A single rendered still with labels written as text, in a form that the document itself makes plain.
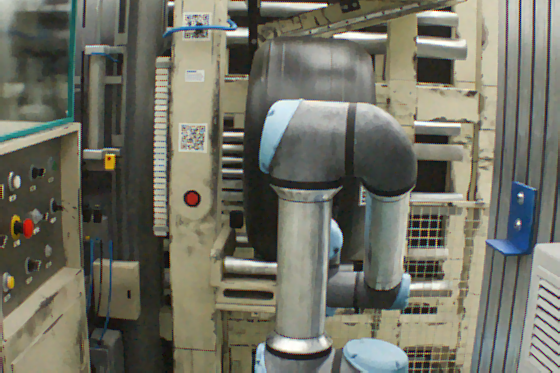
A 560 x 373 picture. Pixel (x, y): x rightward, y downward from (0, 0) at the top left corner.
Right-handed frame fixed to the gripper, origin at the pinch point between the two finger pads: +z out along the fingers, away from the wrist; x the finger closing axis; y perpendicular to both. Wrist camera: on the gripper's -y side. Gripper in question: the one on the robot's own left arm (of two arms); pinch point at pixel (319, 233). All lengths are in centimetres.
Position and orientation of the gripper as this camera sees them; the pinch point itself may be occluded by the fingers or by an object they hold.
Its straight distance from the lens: 174.6
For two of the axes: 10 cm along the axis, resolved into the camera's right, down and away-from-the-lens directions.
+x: -10.0, -0.4, 0.5
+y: 0.4, -10.0, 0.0
